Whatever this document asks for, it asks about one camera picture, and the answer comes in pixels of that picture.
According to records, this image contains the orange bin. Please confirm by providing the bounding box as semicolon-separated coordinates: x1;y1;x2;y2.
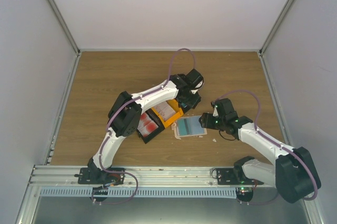
151;99;184;129

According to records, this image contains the teal VIP card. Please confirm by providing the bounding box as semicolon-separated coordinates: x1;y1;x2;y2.
176;118;191;137

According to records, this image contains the white pink cards stack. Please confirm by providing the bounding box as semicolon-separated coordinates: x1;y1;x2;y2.
153;102;176;121

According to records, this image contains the black bin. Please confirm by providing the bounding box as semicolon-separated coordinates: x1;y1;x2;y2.
136;109;165;144

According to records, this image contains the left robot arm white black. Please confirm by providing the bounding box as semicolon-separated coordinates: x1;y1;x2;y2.
87;69;204;184

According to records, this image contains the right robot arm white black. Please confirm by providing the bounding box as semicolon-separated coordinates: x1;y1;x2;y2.
199;98;321;203

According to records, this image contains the red white cards stack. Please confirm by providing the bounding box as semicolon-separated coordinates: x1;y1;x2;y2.
137;113;159;138

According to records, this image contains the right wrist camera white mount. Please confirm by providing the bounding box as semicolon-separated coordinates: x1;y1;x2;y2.
211;101;219;117

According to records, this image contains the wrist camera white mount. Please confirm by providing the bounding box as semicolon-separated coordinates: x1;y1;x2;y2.
191;80;204;94
211;101;219;117

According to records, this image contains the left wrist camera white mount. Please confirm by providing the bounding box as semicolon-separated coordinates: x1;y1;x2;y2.
191;80;204;94

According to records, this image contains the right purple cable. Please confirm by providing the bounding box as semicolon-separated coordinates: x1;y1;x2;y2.
214;90;319;201

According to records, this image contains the purple cable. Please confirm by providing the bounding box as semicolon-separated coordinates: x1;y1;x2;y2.
214;90;319;201
97;48;197;172

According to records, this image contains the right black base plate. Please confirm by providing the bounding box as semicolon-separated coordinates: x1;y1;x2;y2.
210;168;264;186

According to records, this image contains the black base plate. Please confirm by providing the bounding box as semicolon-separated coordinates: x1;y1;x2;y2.
74;167;125;186
210;168;264;186

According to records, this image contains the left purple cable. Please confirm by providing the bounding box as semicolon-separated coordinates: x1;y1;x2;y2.
97;48;197;172

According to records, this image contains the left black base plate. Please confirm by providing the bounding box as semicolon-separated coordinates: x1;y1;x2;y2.
74;167;125;186

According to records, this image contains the aluminium rail frame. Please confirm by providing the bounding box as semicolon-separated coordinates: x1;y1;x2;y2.
28;160;280;188

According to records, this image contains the grey slotted cable duct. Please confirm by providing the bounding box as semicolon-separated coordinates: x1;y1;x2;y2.
40;187;236;199

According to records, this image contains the right aluminium corner post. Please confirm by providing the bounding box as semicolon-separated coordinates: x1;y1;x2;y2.
258;0;296;56

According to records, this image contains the aluminium corner post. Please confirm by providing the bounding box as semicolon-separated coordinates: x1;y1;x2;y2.
46;0;81;57
258;0;296;56

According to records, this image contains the left aluminium corner post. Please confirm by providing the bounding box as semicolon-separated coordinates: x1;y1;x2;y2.
46;0;81;57

